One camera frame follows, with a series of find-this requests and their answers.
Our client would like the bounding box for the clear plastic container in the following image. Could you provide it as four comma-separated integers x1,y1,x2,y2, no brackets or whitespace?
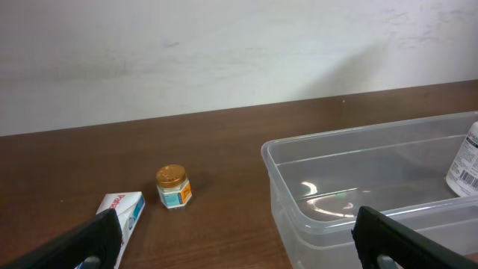
261,111,477,268

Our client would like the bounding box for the small gold-lidded balm jar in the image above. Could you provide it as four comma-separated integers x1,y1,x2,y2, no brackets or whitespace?
156,164,192,209

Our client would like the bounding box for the white plastic bottle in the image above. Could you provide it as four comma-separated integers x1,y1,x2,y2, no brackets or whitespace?
445,122,477,197

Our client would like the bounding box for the white Panadol medicine box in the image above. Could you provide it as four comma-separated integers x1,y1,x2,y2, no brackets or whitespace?
96,191,146,269

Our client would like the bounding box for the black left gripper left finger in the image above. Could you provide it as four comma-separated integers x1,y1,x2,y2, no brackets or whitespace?
2,209,122,269

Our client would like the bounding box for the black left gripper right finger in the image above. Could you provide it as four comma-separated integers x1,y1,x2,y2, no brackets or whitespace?
352,206,477,269

